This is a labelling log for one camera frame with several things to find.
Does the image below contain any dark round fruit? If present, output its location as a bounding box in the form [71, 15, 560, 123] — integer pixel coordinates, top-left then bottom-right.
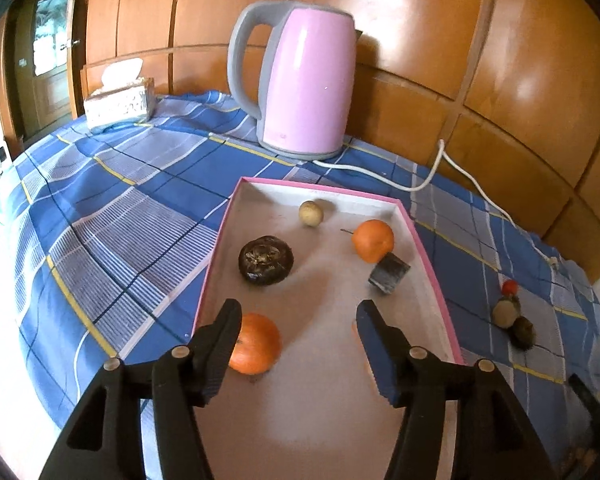
[238, 235, 295, 287]
[510, 316, 536, 350]

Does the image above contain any small tan round fruit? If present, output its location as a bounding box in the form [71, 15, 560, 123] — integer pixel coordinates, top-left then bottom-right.
[299, 200, 325, 228]

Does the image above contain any wooden door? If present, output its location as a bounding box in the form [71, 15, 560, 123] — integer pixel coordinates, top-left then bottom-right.
[15, 0, 81, 141]

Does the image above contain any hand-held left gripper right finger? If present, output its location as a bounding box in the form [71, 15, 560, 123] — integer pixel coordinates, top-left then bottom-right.
[356, 299, 561, 480]

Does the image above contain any dark root with white end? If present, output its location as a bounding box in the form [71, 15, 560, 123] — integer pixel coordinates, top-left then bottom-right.
[492, 295, 522, 331]

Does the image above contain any white tissue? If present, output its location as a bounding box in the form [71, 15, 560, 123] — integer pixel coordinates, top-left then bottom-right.
[101, 58, 145, 88]

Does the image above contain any patterned tissue box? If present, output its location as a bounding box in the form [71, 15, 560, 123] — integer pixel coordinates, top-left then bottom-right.
[83, 77, 156, 135]

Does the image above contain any pink-edged white box tray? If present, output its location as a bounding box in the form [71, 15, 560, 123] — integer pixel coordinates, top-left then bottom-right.
[145, 176, 466, 480]

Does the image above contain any pink electric kettle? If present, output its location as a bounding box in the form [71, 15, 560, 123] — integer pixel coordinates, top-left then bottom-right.
[227, 1, 358, 162]

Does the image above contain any orange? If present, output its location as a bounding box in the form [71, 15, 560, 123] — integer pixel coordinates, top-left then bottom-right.
[228, 313, 282, 376]
[351, 219, 396, 264]

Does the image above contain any blue plaid tablecloth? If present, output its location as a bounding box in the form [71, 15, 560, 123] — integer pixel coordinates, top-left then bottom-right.
[0, 91, 600, 480]

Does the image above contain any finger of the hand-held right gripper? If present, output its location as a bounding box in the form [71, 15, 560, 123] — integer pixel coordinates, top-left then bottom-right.
[568, 374, 600, 426]

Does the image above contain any small dark grey block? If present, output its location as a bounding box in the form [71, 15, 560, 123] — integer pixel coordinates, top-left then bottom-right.
[368, 252, 412, 295]

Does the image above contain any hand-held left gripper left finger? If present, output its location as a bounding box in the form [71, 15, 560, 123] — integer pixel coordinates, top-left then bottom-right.
[39, 298, 243, 480]

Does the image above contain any white power cable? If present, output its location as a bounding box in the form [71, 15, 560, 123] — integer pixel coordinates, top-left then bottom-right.
[312, 139, 561, 267]

